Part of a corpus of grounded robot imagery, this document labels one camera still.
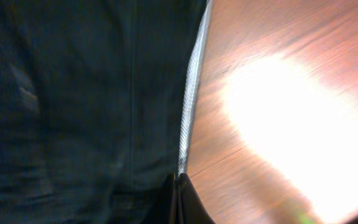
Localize black shorts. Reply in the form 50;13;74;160
0;0;208;224

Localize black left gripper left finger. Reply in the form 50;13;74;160
144;174;177;224

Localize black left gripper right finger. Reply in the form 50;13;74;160
177;173;215;224

